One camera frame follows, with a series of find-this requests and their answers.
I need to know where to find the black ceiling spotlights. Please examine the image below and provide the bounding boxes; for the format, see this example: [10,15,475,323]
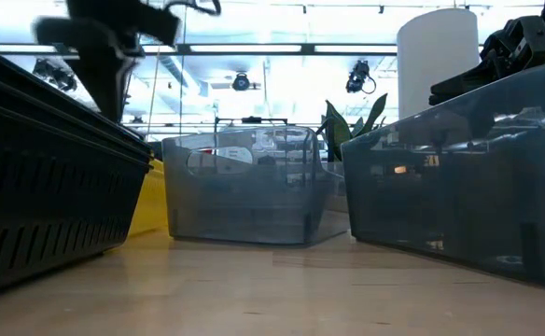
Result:
[32,58,78,93]

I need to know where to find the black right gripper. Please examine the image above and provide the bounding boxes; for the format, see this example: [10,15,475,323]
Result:
[428,15,545,106]

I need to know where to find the black ceiling camera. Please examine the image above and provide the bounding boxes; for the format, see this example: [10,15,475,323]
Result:
[345,59,377,95]

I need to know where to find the yellow plastic basket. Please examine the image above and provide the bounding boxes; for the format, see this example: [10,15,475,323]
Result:
[127,158,170,238]

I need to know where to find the white lamp with wooden base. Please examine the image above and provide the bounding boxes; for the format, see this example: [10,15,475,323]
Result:
[396,7,482,120]

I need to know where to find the green plant in white pot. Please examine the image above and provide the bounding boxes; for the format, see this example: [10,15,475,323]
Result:
[316,91,389,163]

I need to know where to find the grey transparent plastic bin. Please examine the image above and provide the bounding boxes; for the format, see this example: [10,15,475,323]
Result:
[340,59,545,287]
[161,124,351,247]

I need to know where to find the black slotted plastic basket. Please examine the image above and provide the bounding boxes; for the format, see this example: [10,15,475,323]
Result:
[0,39,153,158]
[0,69,155,300]

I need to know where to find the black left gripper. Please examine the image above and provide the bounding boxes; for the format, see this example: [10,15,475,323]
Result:
[33,0,183,123]

